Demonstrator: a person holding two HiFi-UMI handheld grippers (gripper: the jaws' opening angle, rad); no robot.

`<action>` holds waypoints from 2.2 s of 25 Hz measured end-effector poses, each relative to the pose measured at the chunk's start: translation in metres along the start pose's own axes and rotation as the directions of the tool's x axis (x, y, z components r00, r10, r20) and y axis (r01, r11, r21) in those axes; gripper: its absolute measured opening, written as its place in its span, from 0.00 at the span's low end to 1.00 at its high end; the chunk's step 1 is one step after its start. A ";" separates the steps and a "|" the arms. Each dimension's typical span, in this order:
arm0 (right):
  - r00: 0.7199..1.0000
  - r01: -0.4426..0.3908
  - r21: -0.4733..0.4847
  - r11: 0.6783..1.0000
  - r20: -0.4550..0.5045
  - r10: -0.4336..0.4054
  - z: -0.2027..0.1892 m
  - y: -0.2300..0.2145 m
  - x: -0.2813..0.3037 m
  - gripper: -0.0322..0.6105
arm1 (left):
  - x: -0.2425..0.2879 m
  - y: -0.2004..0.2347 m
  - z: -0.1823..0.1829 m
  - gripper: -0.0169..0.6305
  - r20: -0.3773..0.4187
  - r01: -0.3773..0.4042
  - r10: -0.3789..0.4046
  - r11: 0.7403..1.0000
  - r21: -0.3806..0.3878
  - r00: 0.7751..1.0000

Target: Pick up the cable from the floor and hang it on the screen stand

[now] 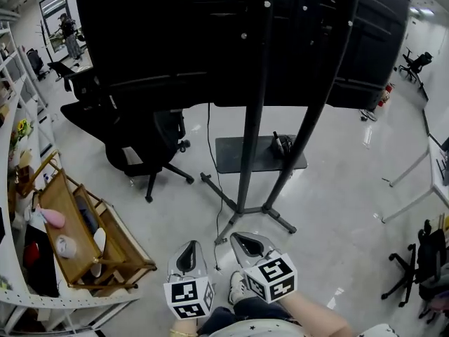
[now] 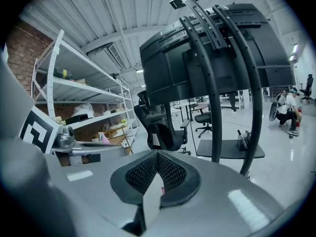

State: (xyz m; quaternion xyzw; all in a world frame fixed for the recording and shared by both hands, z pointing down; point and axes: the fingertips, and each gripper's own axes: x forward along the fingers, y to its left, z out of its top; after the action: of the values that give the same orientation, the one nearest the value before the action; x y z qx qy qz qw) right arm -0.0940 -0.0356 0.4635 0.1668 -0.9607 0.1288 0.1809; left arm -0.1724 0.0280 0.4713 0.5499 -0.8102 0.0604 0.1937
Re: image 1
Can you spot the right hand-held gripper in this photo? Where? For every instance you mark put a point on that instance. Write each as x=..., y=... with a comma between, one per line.
x=271, y=279

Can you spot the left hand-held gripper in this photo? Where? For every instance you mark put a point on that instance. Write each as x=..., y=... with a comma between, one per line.
x=187, y=295

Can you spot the black television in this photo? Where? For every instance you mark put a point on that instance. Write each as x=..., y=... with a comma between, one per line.
x=168, y=30

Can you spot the person's right forearm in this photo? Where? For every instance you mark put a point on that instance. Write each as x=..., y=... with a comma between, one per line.
x=315, y=314

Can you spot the person's left forearm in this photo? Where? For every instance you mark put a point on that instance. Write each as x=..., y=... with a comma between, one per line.
x=184, y=325

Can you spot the white sneaker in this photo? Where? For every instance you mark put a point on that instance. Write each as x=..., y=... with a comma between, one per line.
x=238, y=288

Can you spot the blue jeans leg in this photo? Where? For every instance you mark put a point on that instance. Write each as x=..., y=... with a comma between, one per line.
x=245, y=311

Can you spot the white star-print shirt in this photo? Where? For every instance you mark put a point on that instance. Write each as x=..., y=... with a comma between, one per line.
x=259, y=329

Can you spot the white slipper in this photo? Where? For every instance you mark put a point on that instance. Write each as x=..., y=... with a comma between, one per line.
x=95, y=270

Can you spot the black television stand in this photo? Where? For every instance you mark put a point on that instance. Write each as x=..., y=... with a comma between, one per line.
x=248, y=153

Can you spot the black stand tray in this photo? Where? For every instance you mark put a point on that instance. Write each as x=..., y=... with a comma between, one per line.
x=231, y=154

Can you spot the dark grey cushion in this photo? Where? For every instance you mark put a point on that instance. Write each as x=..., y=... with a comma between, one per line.
x=87, y=214

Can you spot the black office chair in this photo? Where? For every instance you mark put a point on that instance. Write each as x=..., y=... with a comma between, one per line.
x=140, y=153

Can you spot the white round plush toy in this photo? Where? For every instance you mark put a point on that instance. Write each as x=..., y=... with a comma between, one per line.
x=66, y=246

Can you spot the wooden cart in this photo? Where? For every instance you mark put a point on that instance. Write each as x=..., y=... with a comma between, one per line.
x=70, y=223

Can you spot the pink plush toy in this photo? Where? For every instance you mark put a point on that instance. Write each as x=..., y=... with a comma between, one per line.
x=52, y=218

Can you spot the black garment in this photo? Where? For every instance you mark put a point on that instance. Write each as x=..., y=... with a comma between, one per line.
x=45, y=269

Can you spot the red bag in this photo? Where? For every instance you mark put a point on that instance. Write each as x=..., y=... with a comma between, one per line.
x=31, y=255

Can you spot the white metal shelf rack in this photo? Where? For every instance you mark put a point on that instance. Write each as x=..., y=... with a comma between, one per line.
x=14, y=286

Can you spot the black chair with clothes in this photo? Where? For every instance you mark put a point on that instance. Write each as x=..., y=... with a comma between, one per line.
x=429, y=258

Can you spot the small wooden box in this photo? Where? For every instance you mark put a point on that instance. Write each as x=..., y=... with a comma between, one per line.
x=24, y=181

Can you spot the white desk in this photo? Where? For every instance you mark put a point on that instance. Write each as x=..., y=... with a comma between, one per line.
x=433, y=167

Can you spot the red fire extinguisher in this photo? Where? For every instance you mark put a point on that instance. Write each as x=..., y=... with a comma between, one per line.
x=385, y=95

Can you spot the black armchair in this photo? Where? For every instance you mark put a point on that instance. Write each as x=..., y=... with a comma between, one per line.
x=82, y=86

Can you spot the yellow artificial flowers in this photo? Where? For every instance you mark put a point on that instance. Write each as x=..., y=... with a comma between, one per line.
x=24, y=127

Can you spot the black swivel chair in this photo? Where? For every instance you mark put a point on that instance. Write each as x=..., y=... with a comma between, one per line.
x=417, y=63

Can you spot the black chair with bag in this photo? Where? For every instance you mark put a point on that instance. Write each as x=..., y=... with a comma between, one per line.
x=35, y=63

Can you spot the black coat stand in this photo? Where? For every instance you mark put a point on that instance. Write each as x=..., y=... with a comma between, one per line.
x=45, y=44

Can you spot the ceiling light tube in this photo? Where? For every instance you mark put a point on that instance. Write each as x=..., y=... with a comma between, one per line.
x=422, y=11

